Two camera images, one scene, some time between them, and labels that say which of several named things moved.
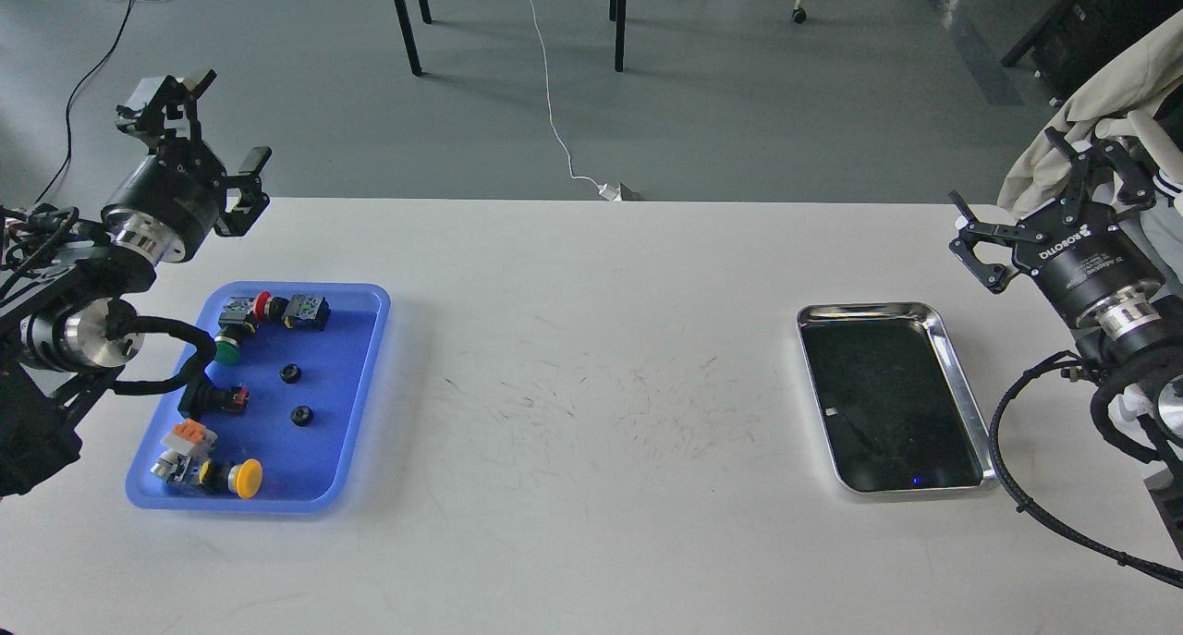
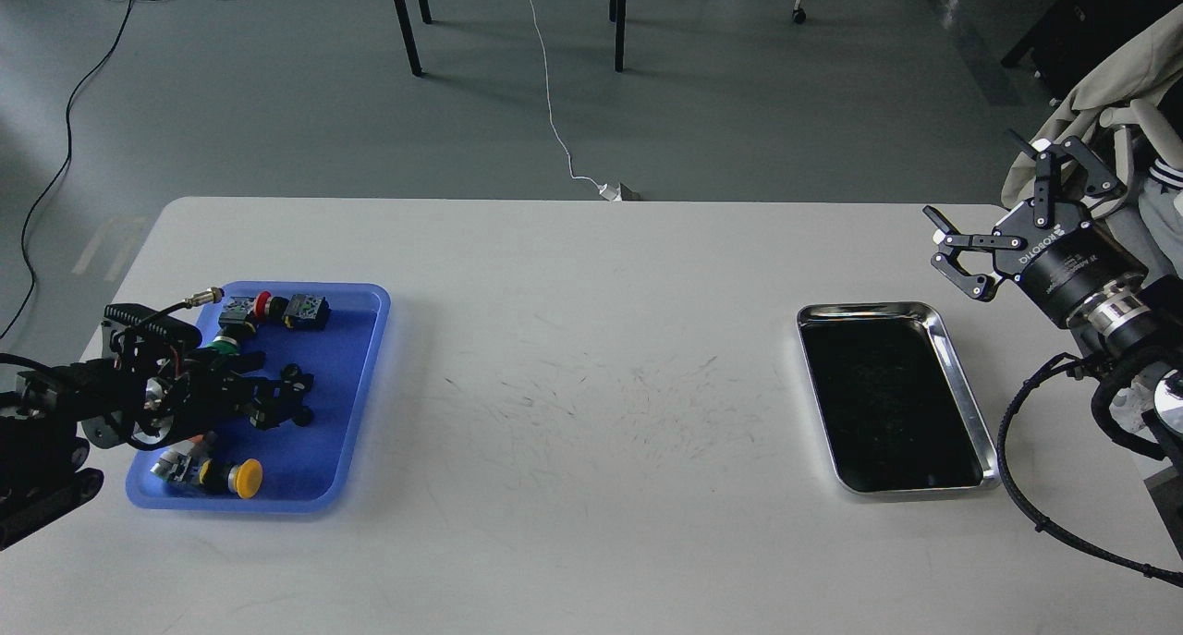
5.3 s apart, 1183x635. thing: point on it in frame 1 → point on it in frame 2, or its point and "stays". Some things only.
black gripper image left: (167, 206) → (213, 392)
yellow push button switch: (244, 478) stays
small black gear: (301, 415) stays
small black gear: (290, 373) stays
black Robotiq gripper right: (1090, 261) → (1062, 256)
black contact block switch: (307, 311) stays
